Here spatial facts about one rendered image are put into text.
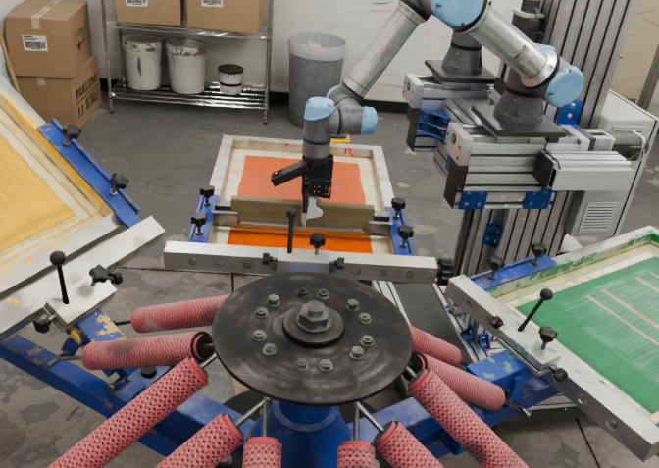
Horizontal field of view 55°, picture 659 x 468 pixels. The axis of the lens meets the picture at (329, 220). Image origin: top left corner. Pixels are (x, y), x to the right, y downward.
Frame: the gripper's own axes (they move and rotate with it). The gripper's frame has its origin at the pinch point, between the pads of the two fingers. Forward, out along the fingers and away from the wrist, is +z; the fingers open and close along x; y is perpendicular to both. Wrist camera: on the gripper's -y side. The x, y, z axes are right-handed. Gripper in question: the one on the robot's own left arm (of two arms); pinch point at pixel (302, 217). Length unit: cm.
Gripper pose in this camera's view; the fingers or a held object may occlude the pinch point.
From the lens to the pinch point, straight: 183.5
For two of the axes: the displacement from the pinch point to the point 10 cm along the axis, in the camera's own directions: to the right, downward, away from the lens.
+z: -0.9, 8.6, 5.0
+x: -0.3, -5.0, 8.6
